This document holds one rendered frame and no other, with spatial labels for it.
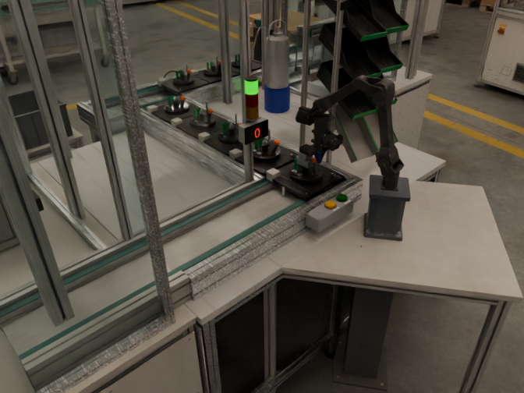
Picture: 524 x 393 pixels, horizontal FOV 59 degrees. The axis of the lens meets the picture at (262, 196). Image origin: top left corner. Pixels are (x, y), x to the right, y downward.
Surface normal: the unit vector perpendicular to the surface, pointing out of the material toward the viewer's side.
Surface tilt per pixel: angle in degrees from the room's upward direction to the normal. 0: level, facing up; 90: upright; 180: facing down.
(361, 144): 45
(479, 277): 0
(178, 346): 90
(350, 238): 0
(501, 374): 0
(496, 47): 90
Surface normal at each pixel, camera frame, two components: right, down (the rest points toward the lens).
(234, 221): -0.01, -0.83
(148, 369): 0.67, 0.40
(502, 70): -0.83, 0.32
